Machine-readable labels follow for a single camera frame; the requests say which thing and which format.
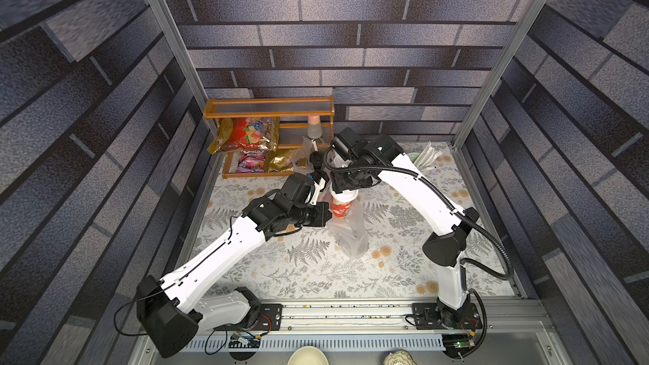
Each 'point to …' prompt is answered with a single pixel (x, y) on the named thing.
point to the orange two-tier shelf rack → (304, 122)
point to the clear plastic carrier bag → (301, 158)
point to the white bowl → (308, 356)
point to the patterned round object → (399, 357)
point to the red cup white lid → (341, 202)
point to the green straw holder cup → (413, 155)
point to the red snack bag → (258, 133)
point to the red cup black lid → (317, 158)
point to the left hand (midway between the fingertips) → (334, 215)
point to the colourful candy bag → (252, 161)
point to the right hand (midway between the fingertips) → (340, 183)
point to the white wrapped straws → (427, 156)
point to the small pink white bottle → (314, 127)
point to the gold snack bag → (280, 160)
